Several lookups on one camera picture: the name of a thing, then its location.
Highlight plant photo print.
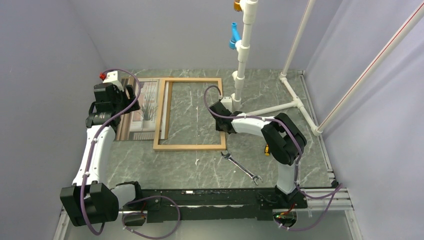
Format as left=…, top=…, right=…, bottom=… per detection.
left=115, top=77, right=173, bottom=141

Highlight wooden picture frame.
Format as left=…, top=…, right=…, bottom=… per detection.
left=152, top=77, right=226, bottom=151

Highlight black yellow screwdriver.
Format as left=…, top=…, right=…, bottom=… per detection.
left=264, top=144, right=271, bottom=156

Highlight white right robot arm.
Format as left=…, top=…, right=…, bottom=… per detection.
left=207, top=100, right=307, bottom=208

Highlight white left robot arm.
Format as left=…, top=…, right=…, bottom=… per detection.
left=60, top=82, right=144, bottom=227

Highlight silver open-end wrench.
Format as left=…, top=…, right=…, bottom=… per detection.
left=220, top=150, right=263, bottom=186

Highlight white PVC pipe stand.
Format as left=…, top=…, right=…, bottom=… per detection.
left=231, top=0, right=424, bottom=137

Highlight blue pipe fitting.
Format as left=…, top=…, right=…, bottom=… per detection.
left=228, top=22, right=242, bottom=52

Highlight orange pipe fitting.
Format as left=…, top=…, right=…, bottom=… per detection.
left=233, top=0, right=242, bottom=12

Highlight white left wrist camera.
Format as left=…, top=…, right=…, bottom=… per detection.
left=99, top=70, right=124, bottom=92

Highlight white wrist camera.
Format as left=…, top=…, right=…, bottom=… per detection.
left=220, top=96, right=234, bottom=112
left=99, top=70, right=124, bottom=92

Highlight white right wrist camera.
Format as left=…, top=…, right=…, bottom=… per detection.
left=220, top=96, right=234, bottom=112

